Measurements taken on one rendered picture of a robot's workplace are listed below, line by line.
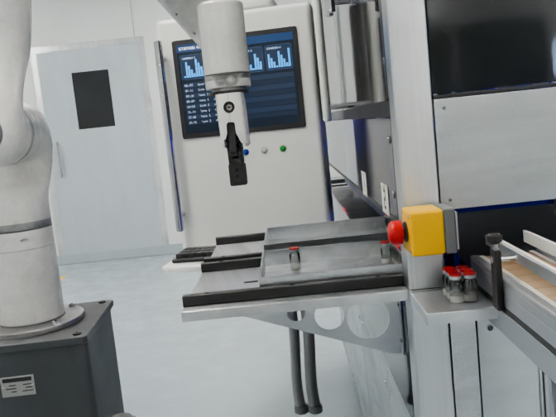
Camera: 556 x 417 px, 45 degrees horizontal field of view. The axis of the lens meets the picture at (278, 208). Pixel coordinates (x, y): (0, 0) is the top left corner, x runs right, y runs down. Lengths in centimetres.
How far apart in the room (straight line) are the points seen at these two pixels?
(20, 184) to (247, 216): 101
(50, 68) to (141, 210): 164
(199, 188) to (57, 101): 493
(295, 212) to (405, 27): 110
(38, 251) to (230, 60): 49
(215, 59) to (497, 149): 51
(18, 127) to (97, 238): 581
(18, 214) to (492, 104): 85
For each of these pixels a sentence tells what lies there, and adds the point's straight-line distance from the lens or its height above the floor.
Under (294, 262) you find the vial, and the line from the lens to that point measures 142.
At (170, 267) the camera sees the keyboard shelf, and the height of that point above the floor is 80.
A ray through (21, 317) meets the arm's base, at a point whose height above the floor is 89.
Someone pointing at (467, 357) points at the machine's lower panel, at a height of 75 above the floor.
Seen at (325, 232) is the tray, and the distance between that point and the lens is 183.
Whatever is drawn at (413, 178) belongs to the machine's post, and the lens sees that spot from 117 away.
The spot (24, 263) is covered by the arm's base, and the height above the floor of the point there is 99.
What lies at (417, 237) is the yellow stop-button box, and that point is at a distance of 109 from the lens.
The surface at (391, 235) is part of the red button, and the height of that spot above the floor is 99.
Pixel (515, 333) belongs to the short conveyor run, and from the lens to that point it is 102.
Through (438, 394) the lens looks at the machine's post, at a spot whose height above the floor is 69.
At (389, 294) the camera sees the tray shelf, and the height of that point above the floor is 88.
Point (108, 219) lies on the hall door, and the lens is 698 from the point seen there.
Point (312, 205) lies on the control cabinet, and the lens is 215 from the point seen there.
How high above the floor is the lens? 119
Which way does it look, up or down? 7 degrees down
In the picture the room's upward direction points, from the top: 6 degrees counter-clockwise
